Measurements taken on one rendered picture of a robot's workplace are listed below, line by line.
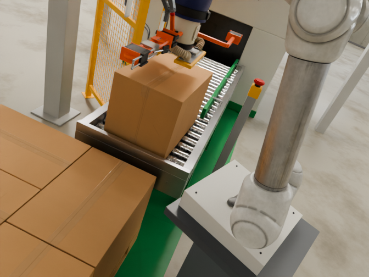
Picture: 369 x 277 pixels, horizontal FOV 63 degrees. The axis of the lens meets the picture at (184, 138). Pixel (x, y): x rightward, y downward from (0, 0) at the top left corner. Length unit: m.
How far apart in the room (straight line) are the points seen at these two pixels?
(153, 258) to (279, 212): 1.19
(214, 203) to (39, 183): 0.79
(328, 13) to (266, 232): 0.57
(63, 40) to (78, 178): 1.31
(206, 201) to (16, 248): 0.71
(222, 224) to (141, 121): 0.77
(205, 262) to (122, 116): 0.87
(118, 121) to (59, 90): 1.08
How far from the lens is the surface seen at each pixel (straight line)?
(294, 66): 0.77
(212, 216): 1.14
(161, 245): 2.03
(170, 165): 1.63
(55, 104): 2.81
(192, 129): 2.15
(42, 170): 1.56
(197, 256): 1.42
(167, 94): 1.53
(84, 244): 1.29
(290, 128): 0.81
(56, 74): 2.68
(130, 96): 1.63
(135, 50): 1.16
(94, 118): 1.86
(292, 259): 1.30
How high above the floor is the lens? 1.61
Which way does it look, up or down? 32 degrees down
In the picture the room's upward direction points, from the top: 20 degrees clockwise
